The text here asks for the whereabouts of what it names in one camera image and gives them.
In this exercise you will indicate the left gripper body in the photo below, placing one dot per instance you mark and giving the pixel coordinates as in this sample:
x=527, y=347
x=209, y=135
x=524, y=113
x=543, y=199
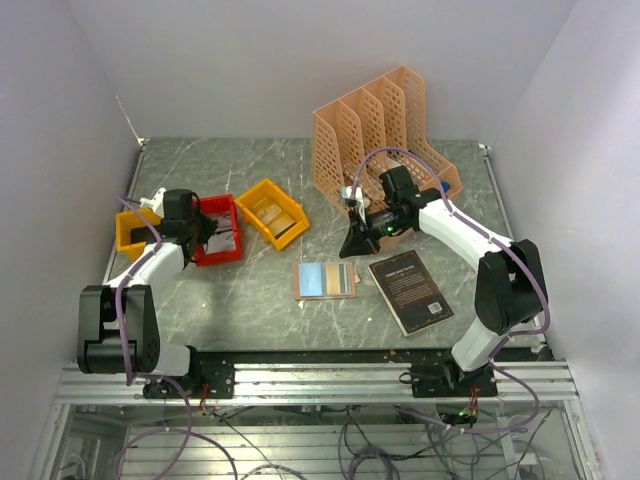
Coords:
x=202, y=226

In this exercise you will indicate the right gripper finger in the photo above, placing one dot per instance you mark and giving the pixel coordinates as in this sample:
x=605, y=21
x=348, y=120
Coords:
x=359, y=242
x=357, y=222

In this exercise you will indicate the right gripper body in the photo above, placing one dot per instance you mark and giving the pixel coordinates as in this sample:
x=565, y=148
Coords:
x=386, y=222

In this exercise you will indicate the red plastic bin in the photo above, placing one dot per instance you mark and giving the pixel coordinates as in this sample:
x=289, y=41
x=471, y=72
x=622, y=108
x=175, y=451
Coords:
x=217, y=204

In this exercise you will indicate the gold credit card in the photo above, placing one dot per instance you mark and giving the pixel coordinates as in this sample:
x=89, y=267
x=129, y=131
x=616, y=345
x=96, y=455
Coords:
x=338, y=279

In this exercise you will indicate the yellow bin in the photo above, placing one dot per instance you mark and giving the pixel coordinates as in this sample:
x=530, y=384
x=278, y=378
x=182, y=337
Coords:
x=127, y=220
x=266, y=188

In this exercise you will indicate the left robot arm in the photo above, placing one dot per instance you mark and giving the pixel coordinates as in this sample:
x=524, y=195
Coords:
x=117, y=324

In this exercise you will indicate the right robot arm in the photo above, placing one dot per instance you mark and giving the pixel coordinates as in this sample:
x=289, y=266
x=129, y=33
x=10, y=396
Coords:
x=510, y=288

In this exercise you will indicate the silver cards in red bin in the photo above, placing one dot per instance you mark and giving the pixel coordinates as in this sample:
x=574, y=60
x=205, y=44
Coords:
x=223, y=239

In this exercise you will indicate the beige cards in yellow bin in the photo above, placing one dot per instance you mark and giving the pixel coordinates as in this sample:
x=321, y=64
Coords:
x=273, y=217

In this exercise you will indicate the black item in yellow bin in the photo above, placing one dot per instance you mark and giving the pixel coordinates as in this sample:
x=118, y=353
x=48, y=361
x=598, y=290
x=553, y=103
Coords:
x=142, y=235

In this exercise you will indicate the black book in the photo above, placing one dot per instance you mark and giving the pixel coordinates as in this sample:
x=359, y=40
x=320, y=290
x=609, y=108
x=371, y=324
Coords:
x=410, y=292

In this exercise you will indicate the orange plastic file organizer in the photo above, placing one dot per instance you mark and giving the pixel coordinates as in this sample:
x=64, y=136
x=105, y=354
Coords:
x=376, y=127

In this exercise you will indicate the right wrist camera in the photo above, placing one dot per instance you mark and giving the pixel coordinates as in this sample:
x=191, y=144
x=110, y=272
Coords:
x=353, y=198

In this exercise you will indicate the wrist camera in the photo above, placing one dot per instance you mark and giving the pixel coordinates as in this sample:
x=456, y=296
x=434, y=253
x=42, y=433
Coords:
x=353, y=198
x=155, y=203

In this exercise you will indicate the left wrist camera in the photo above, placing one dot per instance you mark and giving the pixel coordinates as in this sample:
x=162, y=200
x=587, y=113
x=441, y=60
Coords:
x=155, y=203

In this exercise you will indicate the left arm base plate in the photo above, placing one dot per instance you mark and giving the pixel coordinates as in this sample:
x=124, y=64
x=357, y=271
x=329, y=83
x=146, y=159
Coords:
x=213, y=380

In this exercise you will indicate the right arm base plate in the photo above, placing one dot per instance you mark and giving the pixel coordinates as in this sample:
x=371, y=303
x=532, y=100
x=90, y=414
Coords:
x=446, y=380

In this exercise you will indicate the aluminium mounting rail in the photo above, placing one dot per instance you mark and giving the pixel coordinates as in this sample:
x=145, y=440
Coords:
x=314, y=384

